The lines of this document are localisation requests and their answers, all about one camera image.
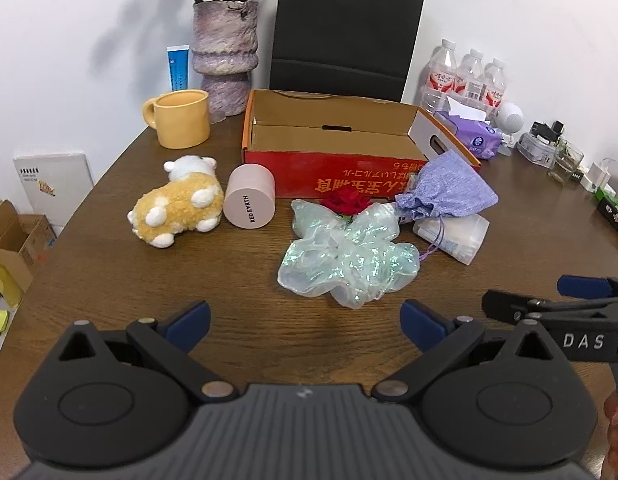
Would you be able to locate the purple drawstring pouch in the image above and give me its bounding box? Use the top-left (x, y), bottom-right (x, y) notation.
top-left (394, 148), bottom-right (500, 266)

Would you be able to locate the iridescent plastic wrap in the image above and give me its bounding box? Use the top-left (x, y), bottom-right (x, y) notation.
top-left (277, 200), bottom-right (420, 310)

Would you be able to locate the red rose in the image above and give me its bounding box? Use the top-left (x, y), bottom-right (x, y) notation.
top-left (320, 186), bottom-right (372, 220)

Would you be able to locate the yellow white plush sheep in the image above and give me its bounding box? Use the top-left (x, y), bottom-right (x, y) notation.
top-left (126, 155), bottom-right (224, 249)

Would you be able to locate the pink cylindrical container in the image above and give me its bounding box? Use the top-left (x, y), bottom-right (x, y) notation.
top-left (223, 164), bottom-right (275, 230)

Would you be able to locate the person's right hand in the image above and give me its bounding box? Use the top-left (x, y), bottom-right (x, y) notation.
top-left (604, 392), bottom-right (618, 474)

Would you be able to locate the black green box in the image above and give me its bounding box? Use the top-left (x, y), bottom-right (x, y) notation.
top-left (594, 188), bottom-right (618, 233)

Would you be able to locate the white charger plug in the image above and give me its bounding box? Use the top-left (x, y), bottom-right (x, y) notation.
top-left (580, 157), bottom-right (618, 195)

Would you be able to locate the small glass jar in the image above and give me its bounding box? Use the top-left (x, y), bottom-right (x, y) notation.
top-left (548, 138), bottom-right (584, 185)

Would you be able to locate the clear container with black items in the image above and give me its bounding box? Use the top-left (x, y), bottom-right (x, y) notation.
top-left (516, 120), bottom-right (564, 169)

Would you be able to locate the yellow bag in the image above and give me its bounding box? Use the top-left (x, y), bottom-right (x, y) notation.
top-left (0, 261), bottom-right (22, 308)

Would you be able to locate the white round speaker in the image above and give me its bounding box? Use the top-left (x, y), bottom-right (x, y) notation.
top-left (494, 101), bottom-right (524, 148)

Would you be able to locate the purple tissue pack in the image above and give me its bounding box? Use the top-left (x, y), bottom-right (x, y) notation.
top-left (434, 96), bottom-right (502, 160)

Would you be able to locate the brown open cardboard box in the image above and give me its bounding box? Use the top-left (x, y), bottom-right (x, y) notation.
top-left (0, 200), bottom-right (56, 292)

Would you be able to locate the right water bottle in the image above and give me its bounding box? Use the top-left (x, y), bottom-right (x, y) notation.
top-left (480, 58), bottom-right (506, 113)

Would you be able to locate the water bottle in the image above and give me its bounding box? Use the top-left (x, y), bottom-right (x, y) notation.
top-left (454, 49), bottom-right (484, 104)
top-left (480, 58), bottom-right (506, 113)
top-left (420, 39), bottom-right (458, 113)

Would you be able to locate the middle water bottle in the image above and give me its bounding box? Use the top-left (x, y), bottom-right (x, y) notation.
top-left (454, 49), bottom-right (484, 104)

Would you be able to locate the white cardboard box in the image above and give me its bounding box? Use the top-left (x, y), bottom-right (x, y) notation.
top-left (14, 153), bottom-right (94, 232)

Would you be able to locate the left water bottle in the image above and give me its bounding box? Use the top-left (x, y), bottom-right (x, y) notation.
top-left (420, 39), bottom-right (458, 113)

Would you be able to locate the red cardboard box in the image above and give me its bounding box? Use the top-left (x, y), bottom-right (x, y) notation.
top-left (242, 89), bottom-right (480, 198)

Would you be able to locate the yellow ceramic mug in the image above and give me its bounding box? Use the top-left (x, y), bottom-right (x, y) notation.
top-left (142, 89), bottom-right (210, 150)

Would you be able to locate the black paper bag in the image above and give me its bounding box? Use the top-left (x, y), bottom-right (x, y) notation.
top-left (269, 0), bottom-right (424, 102)

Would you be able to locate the blue white tube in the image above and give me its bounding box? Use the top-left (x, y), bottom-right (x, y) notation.
top-left (167, 44), bottom-right (190, 91)

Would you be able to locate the purple ceramic vase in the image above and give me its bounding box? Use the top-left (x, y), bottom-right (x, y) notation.
top-left (190, 0), bottom-right (259, 117)

